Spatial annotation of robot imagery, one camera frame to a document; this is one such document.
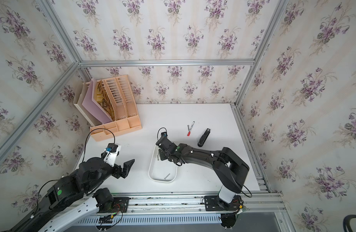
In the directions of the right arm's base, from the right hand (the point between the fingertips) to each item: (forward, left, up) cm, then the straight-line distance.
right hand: (164, 151), depth 87 cm
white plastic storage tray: (-11, +1, -2) cm, 11 cm away
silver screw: (+24, -16, -6) cm, 30 cm away
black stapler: (+13, -26, -5) cm, 29 cm away
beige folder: (+17, +48, +24) cm, 56 cm away
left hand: (-12, +14, +16) cm, 25 cm away
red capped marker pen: (+19, -17, -6) cm, 26 cm away
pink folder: (+18, +43, +19) cm, 50 cm away
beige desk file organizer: (+26, +29, +3) cm, 39 cm away
